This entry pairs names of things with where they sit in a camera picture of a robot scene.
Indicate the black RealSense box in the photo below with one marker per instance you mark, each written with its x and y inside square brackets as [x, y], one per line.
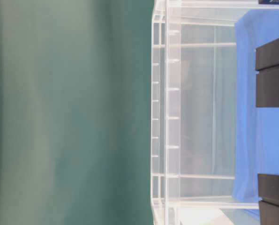
[268, 191]
[267, 78]
[269, 2]

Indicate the clear plastic storage case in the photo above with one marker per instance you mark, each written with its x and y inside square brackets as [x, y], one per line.
[193, 112]

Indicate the blue liner in case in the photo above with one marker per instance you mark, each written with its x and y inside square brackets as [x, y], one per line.
[257, 128]

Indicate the green table cloth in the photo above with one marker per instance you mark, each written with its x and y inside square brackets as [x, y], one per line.
[75, 79]

